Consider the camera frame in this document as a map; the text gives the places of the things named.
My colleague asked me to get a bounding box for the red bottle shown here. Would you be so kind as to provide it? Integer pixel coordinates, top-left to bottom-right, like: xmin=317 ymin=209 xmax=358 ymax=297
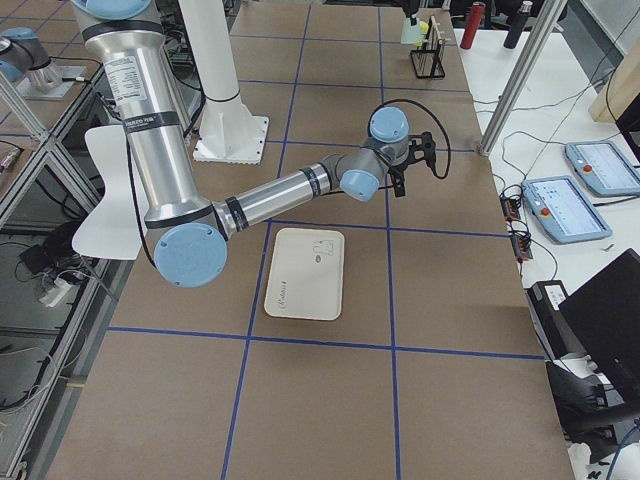
xmin=459 ymin=1 xmax=486 ymax=50

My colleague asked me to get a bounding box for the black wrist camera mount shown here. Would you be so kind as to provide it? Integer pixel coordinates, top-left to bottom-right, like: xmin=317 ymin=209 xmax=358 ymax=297
xmin=406 ymin=131 xmax=436 ymax=170

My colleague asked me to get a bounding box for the teach pendant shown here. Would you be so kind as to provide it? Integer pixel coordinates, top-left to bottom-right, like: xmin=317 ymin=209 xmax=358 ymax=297
xmin=521 ymin=176 xmax=613 ymax=244
xmin=564 ymin=141 xmax=639 ymax=197

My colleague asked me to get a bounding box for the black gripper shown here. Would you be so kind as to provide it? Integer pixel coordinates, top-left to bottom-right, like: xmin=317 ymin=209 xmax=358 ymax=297
xmin=388 ymin=164 xmax=406 ymax=197
xmin=402 ymin=0 xmax=420 ymax=16

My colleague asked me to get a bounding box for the light green cup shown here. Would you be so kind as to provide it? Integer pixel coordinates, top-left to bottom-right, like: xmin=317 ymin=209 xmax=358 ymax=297
xmin=400 ymin=16 xmax=423 ymax=45

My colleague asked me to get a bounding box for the black bottle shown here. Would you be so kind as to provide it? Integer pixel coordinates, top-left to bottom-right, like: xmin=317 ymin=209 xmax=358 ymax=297
xmin=503 ymin=0 xmax=533 ymax=49

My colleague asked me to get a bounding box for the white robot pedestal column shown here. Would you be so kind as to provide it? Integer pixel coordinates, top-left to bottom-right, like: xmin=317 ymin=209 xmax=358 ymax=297
xmin=179 ymin=0 xmax=269 ymax=165

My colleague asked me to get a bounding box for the orange circuit board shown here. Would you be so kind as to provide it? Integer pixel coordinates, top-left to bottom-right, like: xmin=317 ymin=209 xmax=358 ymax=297
xmin=499 ymin=194 xmax=533 ymax=263

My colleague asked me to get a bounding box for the black camera cable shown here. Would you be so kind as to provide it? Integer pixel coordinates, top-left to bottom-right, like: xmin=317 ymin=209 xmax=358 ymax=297
xmin=374 ymin=99 xmax=454 ymax=191

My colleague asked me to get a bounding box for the black box with label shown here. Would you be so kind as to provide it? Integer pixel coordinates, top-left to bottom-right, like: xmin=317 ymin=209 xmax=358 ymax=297
xmin=526 ymin=280 xmax=591 ymax=360

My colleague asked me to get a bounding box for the white plastic tray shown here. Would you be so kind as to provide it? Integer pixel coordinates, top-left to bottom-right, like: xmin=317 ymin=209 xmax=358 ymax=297
xmin=264 ymin=228 xmax=345 ymax=321

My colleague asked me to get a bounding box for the white power strip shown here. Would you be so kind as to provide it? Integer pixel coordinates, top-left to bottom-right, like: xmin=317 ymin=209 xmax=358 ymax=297
xmin=39 ymin=278 xmax=72 ymax=308

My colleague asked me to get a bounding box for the white plastic chair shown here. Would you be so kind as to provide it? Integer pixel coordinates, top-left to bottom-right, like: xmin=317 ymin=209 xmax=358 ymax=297
xmin=72 ymin=125 xmax=148 ymax=260

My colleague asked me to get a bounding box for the aluminium frame post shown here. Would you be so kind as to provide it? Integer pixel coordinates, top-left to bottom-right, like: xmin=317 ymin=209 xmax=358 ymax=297
xmin=478 ymin=0 xmax=567 ymax=157

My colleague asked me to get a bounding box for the black wire cup rack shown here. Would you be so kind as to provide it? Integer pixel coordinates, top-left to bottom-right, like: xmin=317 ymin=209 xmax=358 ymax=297
xmin=410 ymin=16 xmax=446 ymax=79

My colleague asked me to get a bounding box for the far teach pendant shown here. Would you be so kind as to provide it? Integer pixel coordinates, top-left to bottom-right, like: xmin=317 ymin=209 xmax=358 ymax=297
xmin=564 ymin=141 xmax=639 ymax=197

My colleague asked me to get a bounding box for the near teach pendant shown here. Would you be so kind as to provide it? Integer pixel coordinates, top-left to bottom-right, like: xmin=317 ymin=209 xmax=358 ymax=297
xmin=521 ymin=176 xmax=613 ymax=244

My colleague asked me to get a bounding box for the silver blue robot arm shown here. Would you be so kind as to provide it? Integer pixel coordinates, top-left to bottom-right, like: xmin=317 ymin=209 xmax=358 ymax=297
xmin=73 ymin=1 xmax=409 ymax=288

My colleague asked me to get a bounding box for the black laptop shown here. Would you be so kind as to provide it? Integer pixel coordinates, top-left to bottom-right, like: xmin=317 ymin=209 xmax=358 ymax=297
xmin=559 ymin=248 xmax=639 ymax=401

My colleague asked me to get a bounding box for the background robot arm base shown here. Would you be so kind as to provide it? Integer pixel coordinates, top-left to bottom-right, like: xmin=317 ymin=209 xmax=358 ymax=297
xmin=1 ymin=27 xmax=83 ymax=101

